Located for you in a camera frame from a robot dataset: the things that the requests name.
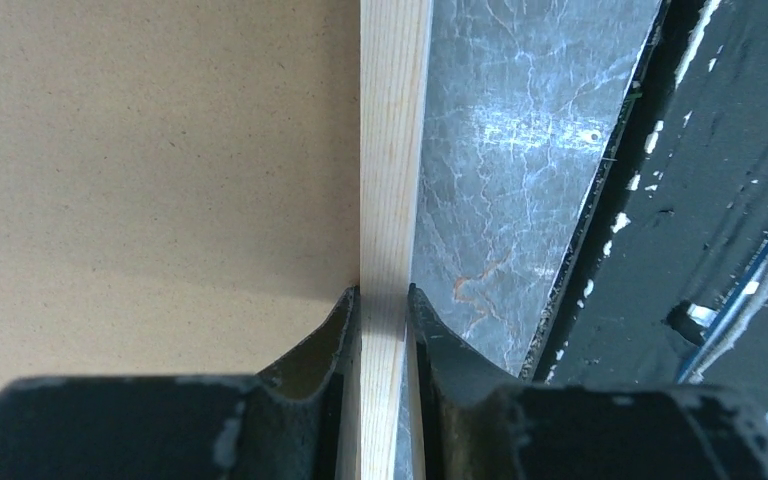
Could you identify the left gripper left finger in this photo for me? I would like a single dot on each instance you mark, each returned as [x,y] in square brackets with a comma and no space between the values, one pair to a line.
[280,423]

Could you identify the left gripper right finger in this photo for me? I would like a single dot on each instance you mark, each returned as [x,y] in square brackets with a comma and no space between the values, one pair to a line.
[474,420]

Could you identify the brown cardboard backing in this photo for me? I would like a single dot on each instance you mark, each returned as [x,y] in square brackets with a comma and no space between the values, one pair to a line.
[178,182]

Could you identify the wooden picture frame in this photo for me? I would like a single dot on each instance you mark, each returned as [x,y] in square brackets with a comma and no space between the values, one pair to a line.
[394,50]

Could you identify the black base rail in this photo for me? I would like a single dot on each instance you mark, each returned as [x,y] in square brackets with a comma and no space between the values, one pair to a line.
[669,283]

